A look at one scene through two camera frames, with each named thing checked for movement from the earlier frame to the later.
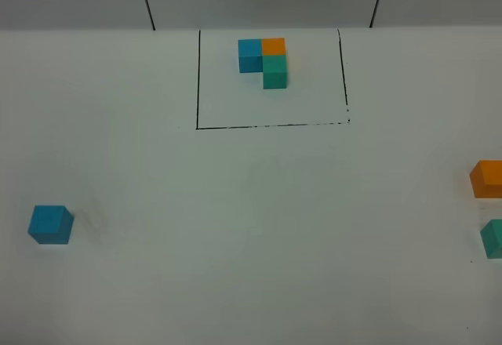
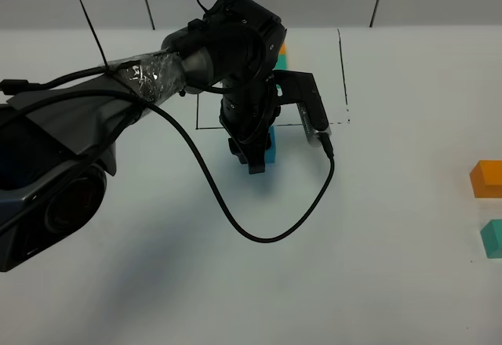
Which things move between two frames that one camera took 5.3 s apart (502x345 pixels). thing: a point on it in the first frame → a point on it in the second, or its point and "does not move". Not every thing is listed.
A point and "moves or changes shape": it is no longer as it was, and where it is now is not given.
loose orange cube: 485,179 does not move
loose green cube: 491,235 does not move
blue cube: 50,224 moves or changes shape
